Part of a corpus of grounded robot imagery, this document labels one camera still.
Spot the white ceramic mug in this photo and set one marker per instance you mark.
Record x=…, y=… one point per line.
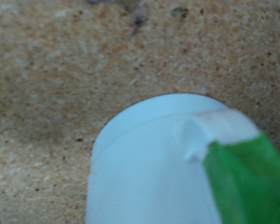
x=165, y=161

